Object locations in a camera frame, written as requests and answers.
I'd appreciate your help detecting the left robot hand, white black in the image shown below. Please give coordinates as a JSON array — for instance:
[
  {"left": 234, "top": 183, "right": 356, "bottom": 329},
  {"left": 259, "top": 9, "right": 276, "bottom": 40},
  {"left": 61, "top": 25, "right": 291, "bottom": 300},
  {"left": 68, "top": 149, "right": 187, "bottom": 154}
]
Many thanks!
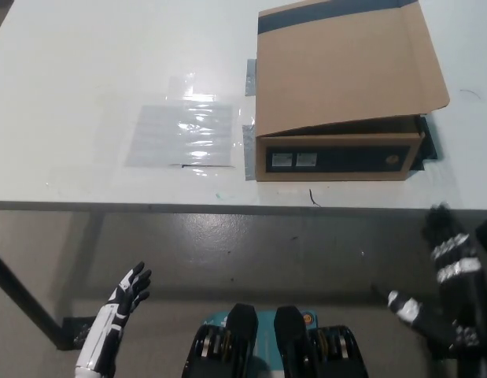
[{"left": 74, "top": 261, "right": 153, "bottom": 373}]

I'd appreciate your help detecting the right robot hand, black white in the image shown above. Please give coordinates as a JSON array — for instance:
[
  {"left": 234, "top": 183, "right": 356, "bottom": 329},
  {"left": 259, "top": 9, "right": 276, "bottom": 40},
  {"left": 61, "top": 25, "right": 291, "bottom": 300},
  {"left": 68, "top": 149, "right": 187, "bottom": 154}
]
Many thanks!
[{"left": 384, "top": 201, "right": 487, "bottom": 352}]

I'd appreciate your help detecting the brown cardboard box with lid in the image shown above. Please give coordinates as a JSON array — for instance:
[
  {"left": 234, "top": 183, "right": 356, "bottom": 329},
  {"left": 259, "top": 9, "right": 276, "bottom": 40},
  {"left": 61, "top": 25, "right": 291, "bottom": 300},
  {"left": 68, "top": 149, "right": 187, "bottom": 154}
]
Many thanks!
[{"left": 253, "top": 0, "right": 452, "bottom": 183}]

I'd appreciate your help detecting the black floor tape patch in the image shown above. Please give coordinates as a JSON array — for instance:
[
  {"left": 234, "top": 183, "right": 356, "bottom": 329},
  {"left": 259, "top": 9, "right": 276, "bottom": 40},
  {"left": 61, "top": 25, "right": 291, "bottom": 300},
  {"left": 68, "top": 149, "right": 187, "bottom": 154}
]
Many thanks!
[{"left": 60, "top": 314, "right": 106, "bottom": 351}]

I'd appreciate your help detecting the black diagonal table leg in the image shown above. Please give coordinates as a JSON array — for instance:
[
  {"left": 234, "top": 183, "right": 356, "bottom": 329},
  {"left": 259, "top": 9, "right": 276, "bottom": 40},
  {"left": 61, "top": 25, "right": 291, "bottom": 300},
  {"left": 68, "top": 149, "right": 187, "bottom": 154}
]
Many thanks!
[{"left": 0, "top": 246, "right": 73, "bottom": 350}]

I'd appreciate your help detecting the clear plastic sleeve with paper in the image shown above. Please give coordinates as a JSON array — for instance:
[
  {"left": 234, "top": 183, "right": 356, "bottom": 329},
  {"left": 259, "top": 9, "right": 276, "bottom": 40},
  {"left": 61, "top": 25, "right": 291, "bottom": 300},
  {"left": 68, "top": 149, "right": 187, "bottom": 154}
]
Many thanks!
[{"left": 123, "top": 72, "right": 244, "bottom": 174}]

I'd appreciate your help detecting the short grey tape strip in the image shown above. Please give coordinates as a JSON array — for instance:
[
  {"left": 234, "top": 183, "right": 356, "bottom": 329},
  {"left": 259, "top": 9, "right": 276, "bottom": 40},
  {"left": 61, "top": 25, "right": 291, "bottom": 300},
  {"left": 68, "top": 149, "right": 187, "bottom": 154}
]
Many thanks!
[{"left": 245, "top": 58, "right": 260, "bottom": 96}]

